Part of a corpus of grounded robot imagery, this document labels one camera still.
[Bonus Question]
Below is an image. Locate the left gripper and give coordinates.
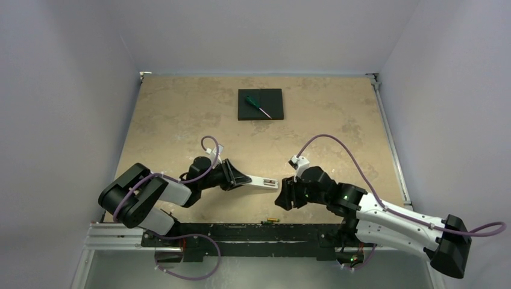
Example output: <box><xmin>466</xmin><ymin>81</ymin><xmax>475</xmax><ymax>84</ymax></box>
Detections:
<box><xmin>199</xmin><ymin>158</ymin><xmax>250</xmax><ymax>190</ymax></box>

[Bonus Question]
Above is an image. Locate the white remote control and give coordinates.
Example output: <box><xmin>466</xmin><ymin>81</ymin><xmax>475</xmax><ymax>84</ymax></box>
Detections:
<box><xmin>243</xmin><ymin>175</ymin><xmax>280</xmax><ymax>190</ymax></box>

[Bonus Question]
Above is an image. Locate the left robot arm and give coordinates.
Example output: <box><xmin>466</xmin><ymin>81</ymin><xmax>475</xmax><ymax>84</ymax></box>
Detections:
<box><xmin>98</xmin><ymin>157</ymin><xmax>252</xmax><ymax>246</ymax></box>

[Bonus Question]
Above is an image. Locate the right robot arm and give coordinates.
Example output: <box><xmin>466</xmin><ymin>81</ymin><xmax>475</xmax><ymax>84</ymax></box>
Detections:
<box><xmin>275</xmin><ymin>166</ymin><xmax>472</xmax><ymax>279</ymax></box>

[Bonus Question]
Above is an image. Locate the black foam pad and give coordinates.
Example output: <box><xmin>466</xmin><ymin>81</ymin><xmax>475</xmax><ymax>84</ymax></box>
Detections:
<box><xmin>237</xmin><ymin>89</ymin><xmax>284</xmax><ymax>121</ymax></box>

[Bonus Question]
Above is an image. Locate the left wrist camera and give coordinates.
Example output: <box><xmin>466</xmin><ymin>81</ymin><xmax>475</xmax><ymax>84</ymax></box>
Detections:
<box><xmin>205</xmin><ymin>144</ymin><xmax>224</xmax><ymax>166</ymax></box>

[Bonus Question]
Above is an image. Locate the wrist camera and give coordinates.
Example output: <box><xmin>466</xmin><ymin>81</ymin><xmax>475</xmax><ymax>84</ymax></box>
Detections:
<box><xmin>288</xmin><ymin>155</ymin><xmax>310</xmax><ymax>182</ymax></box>
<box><xmin>205</xmin><ymin>144</ymin><xmax>224</xmax><ymax>166</ymax></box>

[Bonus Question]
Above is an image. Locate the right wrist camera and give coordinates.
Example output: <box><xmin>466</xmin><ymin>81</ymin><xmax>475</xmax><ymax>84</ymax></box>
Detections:
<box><xmin>288</xmin><ymin>155</ymin><xmax>310</xmax><ymax>182</ymax></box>

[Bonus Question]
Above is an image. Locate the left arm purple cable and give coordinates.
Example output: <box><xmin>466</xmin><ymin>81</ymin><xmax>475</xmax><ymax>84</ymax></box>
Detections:
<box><xmin>112</xmin><ymin>135</ymin><xmax>221</xmax><ymax>223</ymax></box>

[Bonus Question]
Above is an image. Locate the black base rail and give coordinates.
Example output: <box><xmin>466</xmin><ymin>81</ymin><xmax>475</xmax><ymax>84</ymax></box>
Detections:
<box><xmin>141</xmin><ymin>223</ymin><xmax>360</xmax><ymax>263</ymax></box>

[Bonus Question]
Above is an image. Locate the green handled screwdriver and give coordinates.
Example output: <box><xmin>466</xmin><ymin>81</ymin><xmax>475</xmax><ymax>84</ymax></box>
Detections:
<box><xmin>245</xmin><ymin>96</ymin><xmax>272</xmax><ymax>119</ymax></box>

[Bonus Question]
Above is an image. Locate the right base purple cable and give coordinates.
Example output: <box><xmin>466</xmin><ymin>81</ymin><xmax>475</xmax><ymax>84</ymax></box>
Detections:
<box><xmin>339</xmin><ymin>243</ymin><xmax>378</xmax><ymax>272</ymax></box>

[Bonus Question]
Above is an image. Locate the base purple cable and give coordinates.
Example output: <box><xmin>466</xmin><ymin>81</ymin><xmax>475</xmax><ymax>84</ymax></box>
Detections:
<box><xmin>154</xmin><ymin>233</ymin><xmax>222</xmax><ymax>281</ymax></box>
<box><xmin>339</xmin><ymin>243</ymin><xmax>378</xmax><ymax>272</ymax></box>

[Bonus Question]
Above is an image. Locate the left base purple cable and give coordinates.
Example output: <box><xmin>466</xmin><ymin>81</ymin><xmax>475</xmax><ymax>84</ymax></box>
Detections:
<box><xmin>154</xmin><ymin>233</ymin><xmax>222</xmax><ymax>281</ymax></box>

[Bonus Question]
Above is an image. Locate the aluminium frame rail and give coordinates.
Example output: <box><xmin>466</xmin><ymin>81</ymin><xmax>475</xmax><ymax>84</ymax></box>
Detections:
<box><xmin>365</xmin><ymin>73</ymin><xmax>413</xmax><ymax>209</ymax></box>

